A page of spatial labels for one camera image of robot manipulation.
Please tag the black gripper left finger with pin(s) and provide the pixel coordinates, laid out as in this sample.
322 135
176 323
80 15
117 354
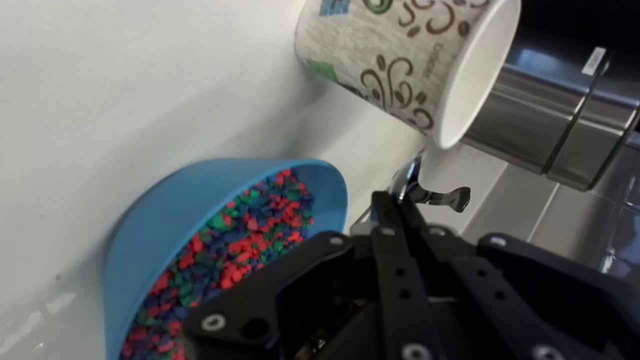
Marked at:
330 299

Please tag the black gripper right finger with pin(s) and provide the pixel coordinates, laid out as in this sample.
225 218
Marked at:
516 300

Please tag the patterned paper coffee cup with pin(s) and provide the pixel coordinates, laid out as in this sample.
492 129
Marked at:
427 63

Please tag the dark metal fork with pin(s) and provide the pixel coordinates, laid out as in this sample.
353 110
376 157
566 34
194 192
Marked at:
404 190

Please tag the blue bowl with beads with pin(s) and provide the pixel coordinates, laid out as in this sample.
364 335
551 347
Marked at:
198 233

